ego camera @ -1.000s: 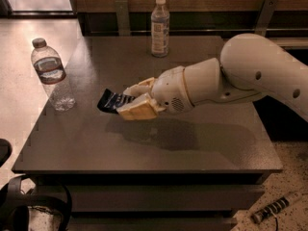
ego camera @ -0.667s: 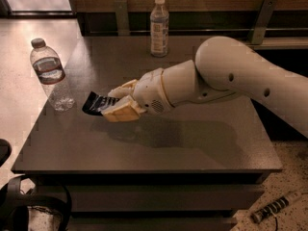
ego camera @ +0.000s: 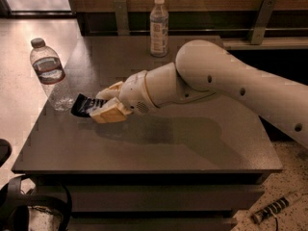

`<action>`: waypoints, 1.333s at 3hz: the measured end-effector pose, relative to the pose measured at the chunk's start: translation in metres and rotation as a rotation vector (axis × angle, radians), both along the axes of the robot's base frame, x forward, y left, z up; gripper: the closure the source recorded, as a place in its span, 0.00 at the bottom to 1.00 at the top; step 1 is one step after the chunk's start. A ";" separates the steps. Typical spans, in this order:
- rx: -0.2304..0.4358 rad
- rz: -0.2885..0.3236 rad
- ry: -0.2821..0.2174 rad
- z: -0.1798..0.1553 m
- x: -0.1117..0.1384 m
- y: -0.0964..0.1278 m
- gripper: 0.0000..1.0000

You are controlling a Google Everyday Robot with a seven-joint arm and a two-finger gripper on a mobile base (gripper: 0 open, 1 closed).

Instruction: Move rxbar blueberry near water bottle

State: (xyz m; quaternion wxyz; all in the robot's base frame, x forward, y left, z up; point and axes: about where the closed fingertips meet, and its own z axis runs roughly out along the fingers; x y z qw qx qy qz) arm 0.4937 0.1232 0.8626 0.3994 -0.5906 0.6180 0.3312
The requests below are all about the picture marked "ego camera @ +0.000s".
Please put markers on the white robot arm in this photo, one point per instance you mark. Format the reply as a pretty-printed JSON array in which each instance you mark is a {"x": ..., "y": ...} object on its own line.
[{"x": 201, "y": 69}]

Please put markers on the clear water bottle red label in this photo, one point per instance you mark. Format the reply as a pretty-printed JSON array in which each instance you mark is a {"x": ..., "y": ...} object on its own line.
[{"x": 50, "y": 72}]

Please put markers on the blue rxbar blueberry bar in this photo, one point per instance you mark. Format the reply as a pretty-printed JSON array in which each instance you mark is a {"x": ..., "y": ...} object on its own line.
[{"x": 83, "y": 105}]

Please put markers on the right metal wall bracket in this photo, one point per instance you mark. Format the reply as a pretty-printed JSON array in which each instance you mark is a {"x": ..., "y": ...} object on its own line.
[{"x": 257, "y": 32}]

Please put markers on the left metal wall bracket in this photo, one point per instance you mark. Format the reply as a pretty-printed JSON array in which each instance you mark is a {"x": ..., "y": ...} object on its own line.
[{"x": 121, "y": 18}]

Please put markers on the metal wall bracket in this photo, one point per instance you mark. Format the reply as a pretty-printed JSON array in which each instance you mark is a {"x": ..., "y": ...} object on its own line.
[
  {"x": 257, "y": 32},
  {"x": 121, "y": 18}
]

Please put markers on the black round object at edge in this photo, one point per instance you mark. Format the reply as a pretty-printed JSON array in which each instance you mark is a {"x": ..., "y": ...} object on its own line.
[{"x": 5, "y": 151}]

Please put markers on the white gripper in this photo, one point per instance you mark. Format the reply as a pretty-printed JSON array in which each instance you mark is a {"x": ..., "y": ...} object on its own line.
[{"x": 135, "y": 90}]

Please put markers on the grey drawer cabinet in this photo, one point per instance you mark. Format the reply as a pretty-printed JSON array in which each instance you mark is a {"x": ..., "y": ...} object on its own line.
[{"x": 186, "y": 167}]

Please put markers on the tall bottle white label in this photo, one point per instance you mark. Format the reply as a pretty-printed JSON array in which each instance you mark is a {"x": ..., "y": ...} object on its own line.
[{"x": 158, "y": 29}]

